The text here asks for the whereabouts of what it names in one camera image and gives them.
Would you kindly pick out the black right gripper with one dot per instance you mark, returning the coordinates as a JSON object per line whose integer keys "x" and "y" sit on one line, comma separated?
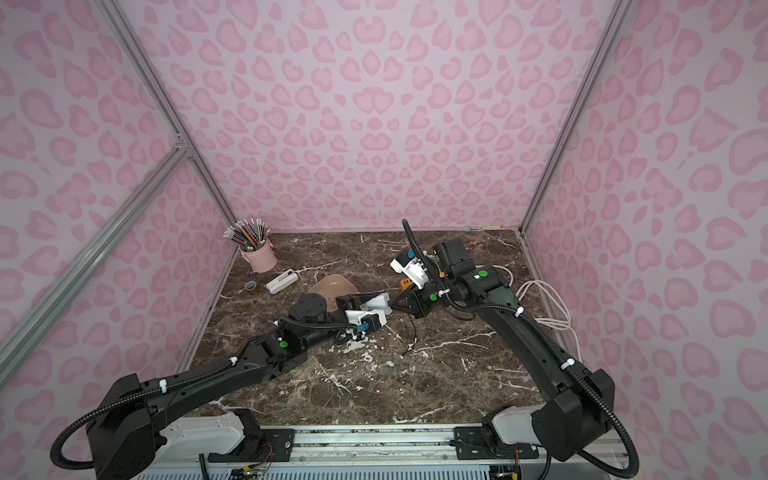
{"x": 411, "y": 297}

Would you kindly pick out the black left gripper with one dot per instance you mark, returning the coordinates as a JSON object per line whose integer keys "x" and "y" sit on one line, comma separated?
{"x": 351, "y": 303}

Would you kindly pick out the green electronic kitchen scale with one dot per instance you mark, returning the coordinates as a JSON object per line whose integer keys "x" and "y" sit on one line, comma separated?
{"x": 378, "y": 302}

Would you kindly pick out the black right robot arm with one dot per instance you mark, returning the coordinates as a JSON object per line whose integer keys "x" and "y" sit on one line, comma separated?
{"x": 577, "y": 416}

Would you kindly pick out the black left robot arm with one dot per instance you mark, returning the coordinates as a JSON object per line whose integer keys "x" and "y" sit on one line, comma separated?
{"x": 122, "y": 436}

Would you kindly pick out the white rectangular device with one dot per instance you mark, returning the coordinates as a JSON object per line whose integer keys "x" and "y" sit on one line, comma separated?
{"x": 282, "y": 281}

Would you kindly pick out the pink pencil cup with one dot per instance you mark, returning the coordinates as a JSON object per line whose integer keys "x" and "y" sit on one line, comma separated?
{"x": 261, "y": 260}

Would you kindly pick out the bundle of coloured pencils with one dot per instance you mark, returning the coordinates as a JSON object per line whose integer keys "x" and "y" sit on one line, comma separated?
{"x": 248, "y": 234}

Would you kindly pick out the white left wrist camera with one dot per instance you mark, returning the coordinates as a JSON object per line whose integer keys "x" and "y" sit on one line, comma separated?
{"x": 353, "y": 316}

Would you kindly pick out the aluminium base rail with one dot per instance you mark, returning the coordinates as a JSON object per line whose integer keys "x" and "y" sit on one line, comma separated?
{"x": 395, "y": 451}

